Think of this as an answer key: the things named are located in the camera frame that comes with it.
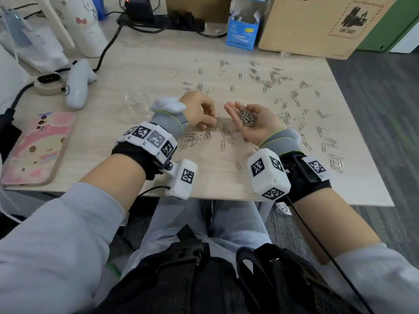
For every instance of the person's right leg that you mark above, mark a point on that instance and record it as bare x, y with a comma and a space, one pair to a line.
239, 222

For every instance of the crumpled clear plastic bottle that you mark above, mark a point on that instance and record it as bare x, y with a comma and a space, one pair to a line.
284, 209

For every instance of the wooden desk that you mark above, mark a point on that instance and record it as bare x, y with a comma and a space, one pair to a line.
157, 62

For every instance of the left marker wristband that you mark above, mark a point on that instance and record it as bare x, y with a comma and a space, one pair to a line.
154, 138

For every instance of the silver paper clip bundle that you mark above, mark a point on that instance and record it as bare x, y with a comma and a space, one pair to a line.
247, 117

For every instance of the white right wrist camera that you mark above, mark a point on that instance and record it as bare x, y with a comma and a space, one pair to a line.
268, 174

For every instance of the cardboard box with red label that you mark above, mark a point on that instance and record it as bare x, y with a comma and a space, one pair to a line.
301, 32

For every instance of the small clear plastic jar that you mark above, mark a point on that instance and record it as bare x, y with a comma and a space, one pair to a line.
131, 107

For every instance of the person's right hand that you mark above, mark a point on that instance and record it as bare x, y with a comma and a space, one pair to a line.
265, 127

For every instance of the person's left leg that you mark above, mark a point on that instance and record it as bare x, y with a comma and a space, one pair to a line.
170, 222

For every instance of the small blue box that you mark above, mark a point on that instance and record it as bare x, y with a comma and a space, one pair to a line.
99, 9

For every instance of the grey left wrist brace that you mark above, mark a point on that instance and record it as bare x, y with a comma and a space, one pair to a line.
170, 122

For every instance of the white paper bag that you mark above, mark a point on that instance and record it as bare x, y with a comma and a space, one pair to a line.
42, 52

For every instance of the white cartoon bottle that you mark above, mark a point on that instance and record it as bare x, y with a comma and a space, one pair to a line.
85, 32

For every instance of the person's left hand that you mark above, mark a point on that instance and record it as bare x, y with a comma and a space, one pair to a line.
198, 109

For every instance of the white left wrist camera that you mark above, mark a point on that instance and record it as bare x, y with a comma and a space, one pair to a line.
186, 179

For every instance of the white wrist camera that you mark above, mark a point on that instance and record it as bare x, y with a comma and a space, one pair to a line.
268, 174
186, 179

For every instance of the black power strip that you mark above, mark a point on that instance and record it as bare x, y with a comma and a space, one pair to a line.
163, 24

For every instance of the black charger adapter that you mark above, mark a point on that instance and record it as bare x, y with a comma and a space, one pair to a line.
139, 9

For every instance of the green cabinet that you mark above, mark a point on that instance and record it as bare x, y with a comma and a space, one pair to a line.
392, 29

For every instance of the grey right wrist brace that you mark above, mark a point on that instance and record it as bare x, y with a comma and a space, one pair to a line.
281, 142

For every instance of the person's left forearm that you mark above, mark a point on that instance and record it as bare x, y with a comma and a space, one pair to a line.
108, 186

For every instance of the blue paper clip box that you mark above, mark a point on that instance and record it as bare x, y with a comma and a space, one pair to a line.
242, 37

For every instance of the grey wrist brace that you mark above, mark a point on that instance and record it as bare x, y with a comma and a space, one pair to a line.
170, 122
281, 142

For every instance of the person's right forearm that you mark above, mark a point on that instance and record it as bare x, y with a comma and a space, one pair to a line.
330, 215

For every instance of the pink cartoon phone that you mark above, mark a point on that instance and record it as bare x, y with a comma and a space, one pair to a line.
36, 153

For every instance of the silver paper clips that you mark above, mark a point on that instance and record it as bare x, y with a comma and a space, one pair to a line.
337, 165

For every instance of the black backpack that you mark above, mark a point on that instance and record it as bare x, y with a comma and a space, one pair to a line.
196, 284

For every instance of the beige round charger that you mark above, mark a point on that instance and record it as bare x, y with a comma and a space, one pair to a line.
49, 89

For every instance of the person's leg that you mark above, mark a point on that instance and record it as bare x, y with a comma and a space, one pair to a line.
170, 222
239, 222

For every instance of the white handheld controller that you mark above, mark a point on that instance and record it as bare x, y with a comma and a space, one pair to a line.
77, 86

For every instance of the white box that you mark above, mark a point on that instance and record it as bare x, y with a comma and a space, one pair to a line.
11, 78

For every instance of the white left hand tracker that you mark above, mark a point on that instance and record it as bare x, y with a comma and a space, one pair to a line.
167, 106

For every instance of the black power brick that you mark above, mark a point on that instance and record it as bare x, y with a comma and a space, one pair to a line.
8, 137

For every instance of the plain brown cardboard box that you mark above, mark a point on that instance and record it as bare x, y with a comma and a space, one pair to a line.
196, 9

